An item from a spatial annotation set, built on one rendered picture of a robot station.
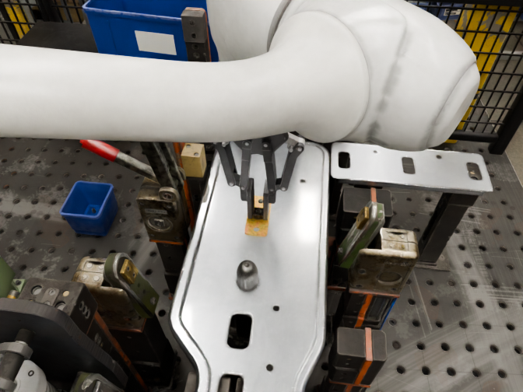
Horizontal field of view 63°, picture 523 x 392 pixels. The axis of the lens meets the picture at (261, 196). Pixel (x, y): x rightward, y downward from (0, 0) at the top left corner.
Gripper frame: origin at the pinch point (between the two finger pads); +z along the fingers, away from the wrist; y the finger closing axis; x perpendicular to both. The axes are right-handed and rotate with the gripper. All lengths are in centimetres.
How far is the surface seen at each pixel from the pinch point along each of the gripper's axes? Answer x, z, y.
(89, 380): -31.9, -6.2, -13.8
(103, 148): -0.5, -9.2, -23.3
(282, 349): -22.3, 4.1, 6.0
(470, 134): 55, 28, 54
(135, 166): -0.7, -5.9, -19.0
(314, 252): -6.2, 4.2, 9.8
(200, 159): 6.4, -1.5, -10.9
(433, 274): 11, 34, 39
